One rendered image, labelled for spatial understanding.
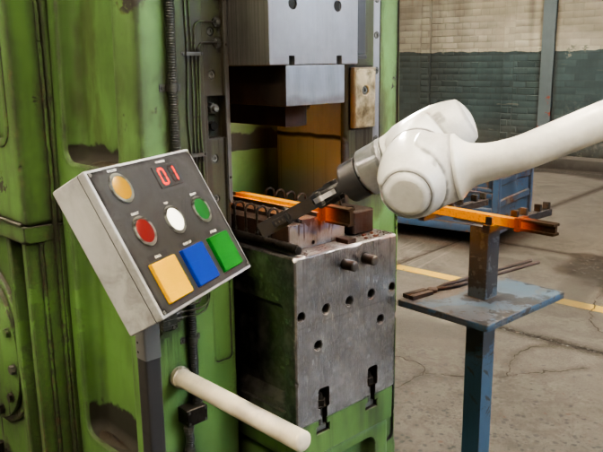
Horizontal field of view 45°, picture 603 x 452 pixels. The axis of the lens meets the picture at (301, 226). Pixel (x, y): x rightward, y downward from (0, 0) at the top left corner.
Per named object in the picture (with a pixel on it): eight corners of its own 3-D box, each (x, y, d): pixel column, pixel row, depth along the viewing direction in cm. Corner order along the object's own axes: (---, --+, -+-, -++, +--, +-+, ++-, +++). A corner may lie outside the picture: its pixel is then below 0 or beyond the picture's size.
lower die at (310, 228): (344, 238, 192) (344, 206, 190) (288, 252, 179) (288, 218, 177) (244, 215, 222) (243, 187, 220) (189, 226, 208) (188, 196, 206)
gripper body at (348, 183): (368, 196, 126) (324, 220, 130) (380, 188, 134) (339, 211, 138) (347, 159, 126) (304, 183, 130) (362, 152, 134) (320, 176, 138)
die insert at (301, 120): (306, 125, 190) (306, 101, 189) (285, 127, 185) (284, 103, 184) (235, 119, 211) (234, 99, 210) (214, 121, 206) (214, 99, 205)
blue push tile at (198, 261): (221, 274, 138) (202, 240, 138) (201, 286, 131) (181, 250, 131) (213, 278, 139) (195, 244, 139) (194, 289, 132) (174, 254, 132)
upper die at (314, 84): (345, 102, 184) (345, 64, 182) (286, 107, 171) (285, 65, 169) (240, 98, 214) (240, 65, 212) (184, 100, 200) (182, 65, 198)
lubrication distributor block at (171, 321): (186, 337, 174) (183, 282, 171) (164, 344, 170) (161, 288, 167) (178, 334, 176) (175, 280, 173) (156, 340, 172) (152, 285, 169)
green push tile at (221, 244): (243, 261, 147) (226, 228, 147) (226, 271, 140) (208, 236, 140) (237, 265, 148) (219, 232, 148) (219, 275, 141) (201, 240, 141)
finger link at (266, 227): (293, 221, 137) (292, 222, 136) (265, 237, 140) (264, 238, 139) (286, 208, 137) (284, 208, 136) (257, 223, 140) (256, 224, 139)
